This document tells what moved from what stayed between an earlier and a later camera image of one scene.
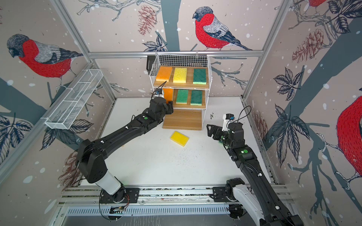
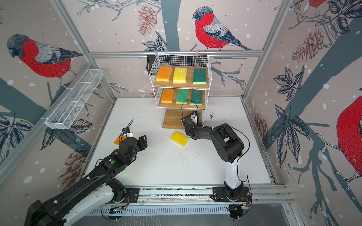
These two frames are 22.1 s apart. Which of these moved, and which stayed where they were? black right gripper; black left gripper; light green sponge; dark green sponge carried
Moved: black right gripper; black left gripper
Stayed: light green sponge; dark green sponge carried
